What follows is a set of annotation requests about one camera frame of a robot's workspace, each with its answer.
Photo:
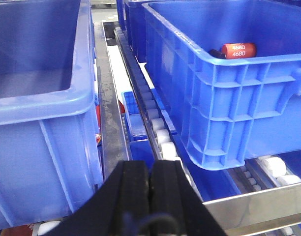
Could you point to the blue bin left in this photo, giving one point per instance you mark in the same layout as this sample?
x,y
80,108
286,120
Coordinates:
x,y
49,165

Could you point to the metal shelf front bar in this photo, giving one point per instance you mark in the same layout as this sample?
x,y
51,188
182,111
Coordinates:
x,y
258,212

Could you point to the black cylindrical component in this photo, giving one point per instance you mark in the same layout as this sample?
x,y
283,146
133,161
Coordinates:
x,y
217,54

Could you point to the orange cylindrical capacitor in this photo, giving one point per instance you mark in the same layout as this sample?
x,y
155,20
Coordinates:
x,y
239,50

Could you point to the blue bin behind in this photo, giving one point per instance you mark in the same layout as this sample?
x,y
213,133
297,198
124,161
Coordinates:
x,y
131,17

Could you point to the blue bin with capacitors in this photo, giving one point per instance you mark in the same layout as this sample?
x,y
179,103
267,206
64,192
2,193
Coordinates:
x,y
227,110

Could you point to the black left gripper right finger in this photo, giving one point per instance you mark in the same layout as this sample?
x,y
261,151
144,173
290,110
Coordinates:
x,y
171,193

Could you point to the metal shelf divider rail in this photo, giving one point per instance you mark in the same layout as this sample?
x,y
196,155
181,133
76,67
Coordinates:
x,y
114,146

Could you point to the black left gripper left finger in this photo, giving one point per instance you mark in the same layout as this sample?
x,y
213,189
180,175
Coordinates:
x,y
116,209

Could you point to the white roller conveyor track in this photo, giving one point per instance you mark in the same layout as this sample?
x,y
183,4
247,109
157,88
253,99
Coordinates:
x,y
156,127

